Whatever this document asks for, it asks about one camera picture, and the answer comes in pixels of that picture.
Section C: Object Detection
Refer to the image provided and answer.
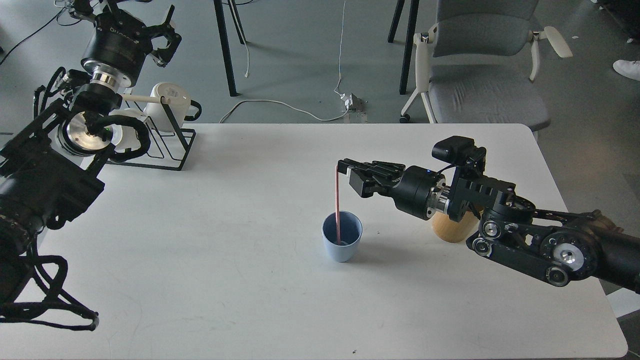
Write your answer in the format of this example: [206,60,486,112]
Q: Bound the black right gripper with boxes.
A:
[337,158,446,220]

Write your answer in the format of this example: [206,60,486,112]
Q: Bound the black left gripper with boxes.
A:
[69,0,183,90]

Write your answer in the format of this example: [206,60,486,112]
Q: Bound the blue plastic cup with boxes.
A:
[321,210,363,263]

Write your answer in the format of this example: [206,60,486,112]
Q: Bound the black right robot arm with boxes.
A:
[337,156,639,292]

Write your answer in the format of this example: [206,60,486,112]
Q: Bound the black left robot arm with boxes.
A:
[0,0,182,331]

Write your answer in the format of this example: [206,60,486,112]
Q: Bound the white mug upper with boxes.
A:
[143,82,202,133]

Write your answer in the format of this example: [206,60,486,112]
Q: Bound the white mug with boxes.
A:
[109,108,149,152]
[143,82,202,133]

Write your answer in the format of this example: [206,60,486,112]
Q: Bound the black table legs left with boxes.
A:
[213,0,247,97]

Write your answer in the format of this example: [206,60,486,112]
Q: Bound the black table legs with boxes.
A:
[387,0,420,95]
[213,0,247,97]

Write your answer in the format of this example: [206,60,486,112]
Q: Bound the bamboo cylinder holder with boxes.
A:
[431,211,480,243]

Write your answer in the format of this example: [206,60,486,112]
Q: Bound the white mug lower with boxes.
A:
[109,108,149,152]

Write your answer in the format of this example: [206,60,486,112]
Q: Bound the black table legs right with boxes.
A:
[387,0,420,95]

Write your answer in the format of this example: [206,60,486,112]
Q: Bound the grey office chair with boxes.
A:
[399,0,573,133]

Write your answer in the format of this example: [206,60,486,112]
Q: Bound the white shoe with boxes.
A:
[612,59,640,81]

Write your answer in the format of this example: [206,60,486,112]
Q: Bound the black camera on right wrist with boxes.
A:
[431,136,487,170]

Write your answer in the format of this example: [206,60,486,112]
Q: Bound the white floor cable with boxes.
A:
[219,0,351,124]

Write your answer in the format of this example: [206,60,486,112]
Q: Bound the black wire mug rack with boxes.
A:
[120,93,196,171]

